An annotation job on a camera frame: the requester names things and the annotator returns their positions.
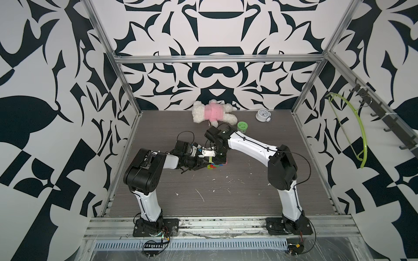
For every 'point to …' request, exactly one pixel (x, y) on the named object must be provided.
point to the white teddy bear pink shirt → (213, 112)
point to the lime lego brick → (209, 167)
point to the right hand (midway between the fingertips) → (215, 155)
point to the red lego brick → (212, 166)
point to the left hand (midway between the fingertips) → (207, 162)
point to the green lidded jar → (242, 126)
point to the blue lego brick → (221, 165)
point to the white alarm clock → (263, 115)
